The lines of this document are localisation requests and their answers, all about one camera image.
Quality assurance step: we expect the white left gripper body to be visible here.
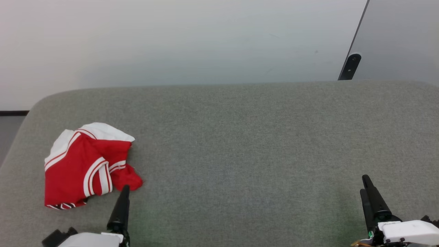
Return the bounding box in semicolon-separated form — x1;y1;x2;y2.
58;232;130;247

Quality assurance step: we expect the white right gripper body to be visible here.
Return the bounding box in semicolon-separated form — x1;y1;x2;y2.
353;213;439;247

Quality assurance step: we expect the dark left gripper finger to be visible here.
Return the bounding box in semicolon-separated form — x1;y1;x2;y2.
107;185;131;234

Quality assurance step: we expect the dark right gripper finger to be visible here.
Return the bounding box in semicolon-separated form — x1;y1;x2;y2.
360;189;377;232
363;175;392;217

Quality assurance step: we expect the red white basketball jersey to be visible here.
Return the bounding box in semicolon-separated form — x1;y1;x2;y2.
44;122;143;210

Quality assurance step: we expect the grey fabric sofa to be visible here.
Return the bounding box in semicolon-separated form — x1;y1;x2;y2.
0;80;439;247

